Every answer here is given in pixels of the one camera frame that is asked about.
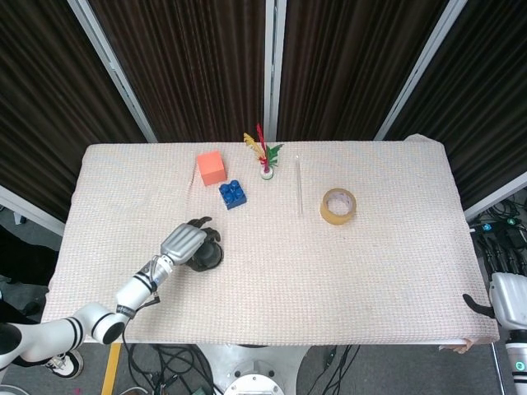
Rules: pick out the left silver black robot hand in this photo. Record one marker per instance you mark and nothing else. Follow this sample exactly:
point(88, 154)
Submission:
point(183, 243)

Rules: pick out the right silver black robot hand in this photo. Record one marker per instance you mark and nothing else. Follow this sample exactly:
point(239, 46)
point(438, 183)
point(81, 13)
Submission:
point(512, 298)

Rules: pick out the black round object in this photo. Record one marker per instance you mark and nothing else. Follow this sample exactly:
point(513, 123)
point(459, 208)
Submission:
point(212, 255)

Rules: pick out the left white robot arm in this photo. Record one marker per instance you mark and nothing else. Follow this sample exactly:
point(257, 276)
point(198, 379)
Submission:
point(131, 292)

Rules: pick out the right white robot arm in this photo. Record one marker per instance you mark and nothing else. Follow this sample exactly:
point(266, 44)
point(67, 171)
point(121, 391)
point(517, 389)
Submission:
point(518, 366)

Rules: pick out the blue building block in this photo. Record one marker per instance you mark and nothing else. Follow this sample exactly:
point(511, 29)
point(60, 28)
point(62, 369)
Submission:
point(233, 197)

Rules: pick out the orange foam cube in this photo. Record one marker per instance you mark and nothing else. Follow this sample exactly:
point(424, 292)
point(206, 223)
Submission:
point(211, 168)

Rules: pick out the colourful feather shuttlecock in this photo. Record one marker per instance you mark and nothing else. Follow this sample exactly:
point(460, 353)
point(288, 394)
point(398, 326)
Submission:
point(267, 173)

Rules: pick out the white waffle tablecloth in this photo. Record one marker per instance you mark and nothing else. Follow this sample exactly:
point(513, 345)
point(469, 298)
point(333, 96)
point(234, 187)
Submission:
point(309, 267)

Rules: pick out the yellow floor tape strip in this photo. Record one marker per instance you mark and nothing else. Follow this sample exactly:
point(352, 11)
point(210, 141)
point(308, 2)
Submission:
point(110, 370)

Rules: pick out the yellow packing tape roll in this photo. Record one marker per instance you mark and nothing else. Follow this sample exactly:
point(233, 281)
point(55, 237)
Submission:
point(329, 216)

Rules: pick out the person in black trousers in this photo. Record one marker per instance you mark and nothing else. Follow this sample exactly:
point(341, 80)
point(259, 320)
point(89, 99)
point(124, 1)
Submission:
point(24, 263)

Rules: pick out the black white sneaker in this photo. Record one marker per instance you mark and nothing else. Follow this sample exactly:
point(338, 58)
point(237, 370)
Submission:
point(68, 367)

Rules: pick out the dark brown partition panel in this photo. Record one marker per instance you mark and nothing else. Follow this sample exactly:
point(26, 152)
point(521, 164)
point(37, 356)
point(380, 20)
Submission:
point(193, 70)
point(486, 103)
point(350, 61)
point(49, 103)

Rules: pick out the grey aluminium partition post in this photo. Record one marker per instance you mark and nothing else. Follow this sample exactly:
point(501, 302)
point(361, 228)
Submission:
point(29, 210)
point(494, 197)
point(420, 66)
point(111, 61)
point(275, 61)

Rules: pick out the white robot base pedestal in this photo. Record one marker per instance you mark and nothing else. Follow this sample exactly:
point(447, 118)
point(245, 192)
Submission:
point(251, 370)

